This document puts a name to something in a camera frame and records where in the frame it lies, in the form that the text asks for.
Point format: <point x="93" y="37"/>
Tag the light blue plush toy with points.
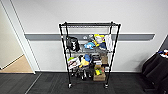
<point x="89" y="45"/>

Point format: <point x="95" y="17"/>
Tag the blue cap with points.
<point x="87" y="58"/>

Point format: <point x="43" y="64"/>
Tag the yellow soft toy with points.
<point x="84" y="63"/>

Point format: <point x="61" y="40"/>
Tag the yellow and white plush toy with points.
<point x="99" y="39"/>

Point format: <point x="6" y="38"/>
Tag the stack of black boxes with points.
<point x="96" y="60"/>

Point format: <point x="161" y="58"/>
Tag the dark blue plush toy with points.
<point x="102" y="46"/>

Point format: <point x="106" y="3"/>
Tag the white bag with green edge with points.
<point x="74" y="62"/>

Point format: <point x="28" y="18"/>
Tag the closed cardboard box stack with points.
<point x="105" y="60"/>

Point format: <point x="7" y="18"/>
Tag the tall white box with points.
<point x="109" y="41"/>

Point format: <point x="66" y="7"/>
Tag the group of dark bottles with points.
<point x="83" y="74"/>

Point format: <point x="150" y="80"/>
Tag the yellow-green item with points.
<point x="98" y="72"/>

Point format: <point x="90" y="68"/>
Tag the open cardboard box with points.
<point x="99" y="77"/>

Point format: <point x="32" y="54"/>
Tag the black chair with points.
<point x="155" y="71"/>

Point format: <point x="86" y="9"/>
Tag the small grey wall socket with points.
<point x="85" y="37"/>

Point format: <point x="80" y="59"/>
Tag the white door frame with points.
<point x="23" y="36"/>

